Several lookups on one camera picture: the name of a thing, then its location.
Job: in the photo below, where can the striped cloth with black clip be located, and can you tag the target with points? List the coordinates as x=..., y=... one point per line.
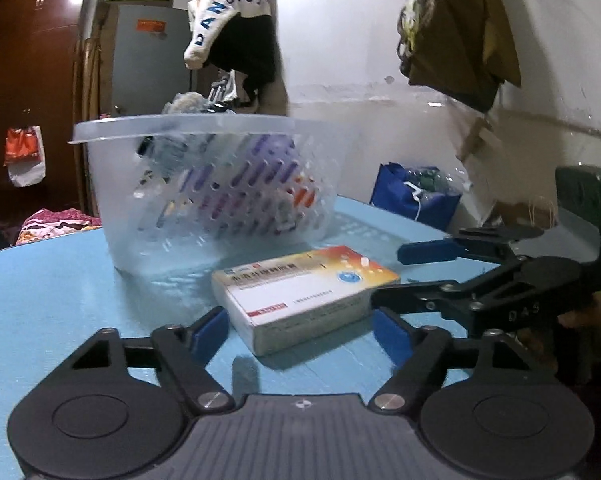
x=188, y=105

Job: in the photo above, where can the floral quilt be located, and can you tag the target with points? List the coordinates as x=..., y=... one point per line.
x=55, y=225

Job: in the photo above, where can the blue tote bag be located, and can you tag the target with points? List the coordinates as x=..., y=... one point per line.
x=410, y=200

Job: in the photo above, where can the person's right hand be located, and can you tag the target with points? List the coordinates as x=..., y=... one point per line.
x=593, y=312

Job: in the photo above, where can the white plastic basket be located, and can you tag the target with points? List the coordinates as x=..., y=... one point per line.
x=215, y=195

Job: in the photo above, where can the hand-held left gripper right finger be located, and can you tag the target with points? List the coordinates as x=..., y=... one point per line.
x=393, y=332

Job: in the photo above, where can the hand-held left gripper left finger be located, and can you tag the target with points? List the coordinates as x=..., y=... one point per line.
x=208, y=332

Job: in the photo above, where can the olive hanging clothes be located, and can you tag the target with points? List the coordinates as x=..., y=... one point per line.
x=455, y=30

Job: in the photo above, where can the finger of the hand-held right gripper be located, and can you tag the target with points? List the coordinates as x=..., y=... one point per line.
x=425, y=252
x=430, y=296

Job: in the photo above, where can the metal crutches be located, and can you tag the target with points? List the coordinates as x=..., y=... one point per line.
x=223, y=89

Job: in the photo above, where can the orange and white plastic bag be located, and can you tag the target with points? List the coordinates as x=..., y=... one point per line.
x=23, y=152

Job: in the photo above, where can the grey metal door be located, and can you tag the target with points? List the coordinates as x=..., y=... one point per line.
x=150, y=60

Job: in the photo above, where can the wooden wall hanger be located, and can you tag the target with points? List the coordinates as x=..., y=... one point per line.
x=478, y=137

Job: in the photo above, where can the medicine box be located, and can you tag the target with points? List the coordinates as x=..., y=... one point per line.
x=305, y=295

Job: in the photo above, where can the clear plastic bottle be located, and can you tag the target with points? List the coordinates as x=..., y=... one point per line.
x=430, y=179

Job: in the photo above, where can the black hanging garment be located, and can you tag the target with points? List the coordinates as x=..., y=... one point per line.
x=248, y=55

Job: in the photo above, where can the white lettered garment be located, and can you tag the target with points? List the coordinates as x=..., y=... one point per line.
x=225, y=10

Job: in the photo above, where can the purple tissue pack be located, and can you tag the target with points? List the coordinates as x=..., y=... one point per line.
x=260, y=175

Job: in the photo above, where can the brown wooden wardrobe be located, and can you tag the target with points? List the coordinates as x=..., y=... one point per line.
x=35, y=85

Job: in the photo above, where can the wooden poles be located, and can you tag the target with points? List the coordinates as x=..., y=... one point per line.
x=89, y=120

